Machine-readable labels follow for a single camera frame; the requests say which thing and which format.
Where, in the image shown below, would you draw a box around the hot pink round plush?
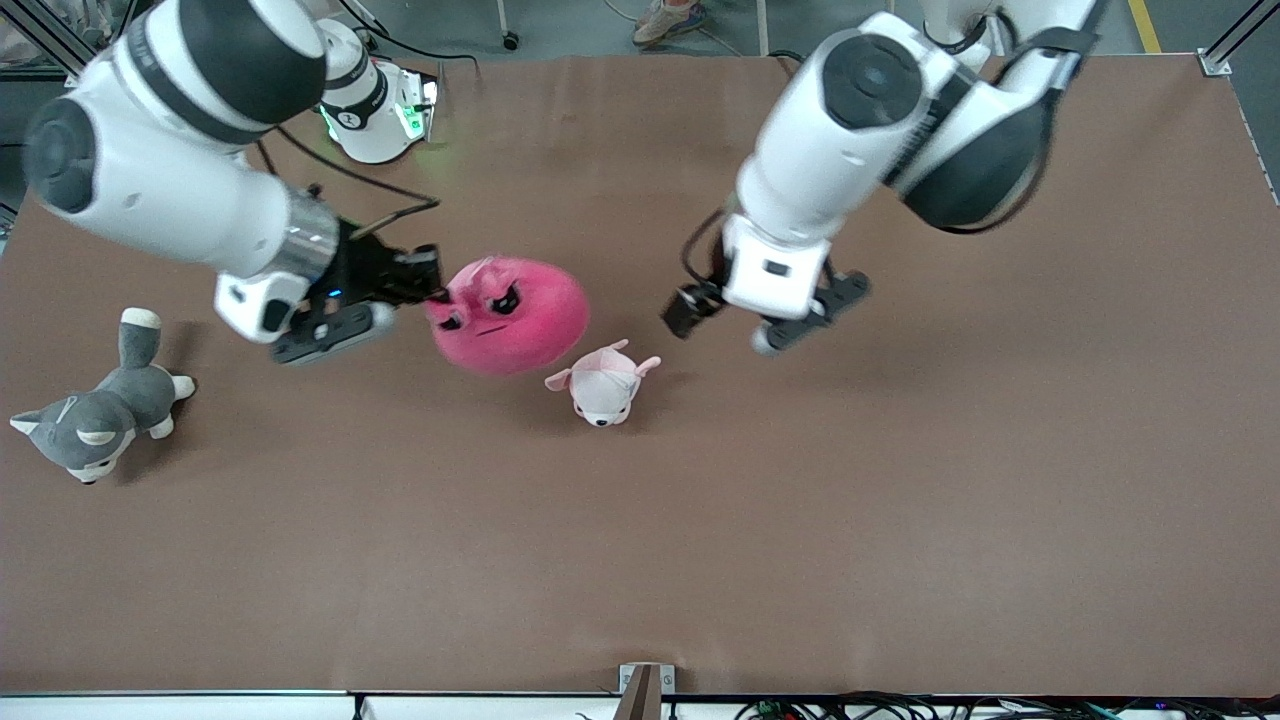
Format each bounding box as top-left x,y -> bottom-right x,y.
425,256 -> 591,377

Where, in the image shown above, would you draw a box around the pale pink small plush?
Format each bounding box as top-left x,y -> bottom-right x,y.
544,339 -> 663,428

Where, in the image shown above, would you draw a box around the grey white husky plush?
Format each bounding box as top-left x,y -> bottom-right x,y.
10,307 -> 197,485

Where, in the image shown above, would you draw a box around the beige shoe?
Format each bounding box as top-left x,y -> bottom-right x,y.
633,0 -> 707,47

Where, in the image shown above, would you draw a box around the yellow floor tape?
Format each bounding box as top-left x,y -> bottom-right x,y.
1128,0 -> 1164,54

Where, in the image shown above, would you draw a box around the black right base cable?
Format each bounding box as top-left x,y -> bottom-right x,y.
340,0 -> 481,69

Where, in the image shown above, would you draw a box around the grey metal bracket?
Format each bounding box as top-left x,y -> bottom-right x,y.
618,663 -> 676,696

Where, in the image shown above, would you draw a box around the brown wooden post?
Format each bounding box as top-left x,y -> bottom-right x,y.
612,665 -> 663,720

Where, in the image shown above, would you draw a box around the white table edge rail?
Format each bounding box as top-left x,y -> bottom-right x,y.
0,690 -> 1280,720

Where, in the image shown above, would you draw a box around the black cable tangle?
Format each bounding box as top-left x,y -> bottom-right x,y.
735,692 -> 1280,720

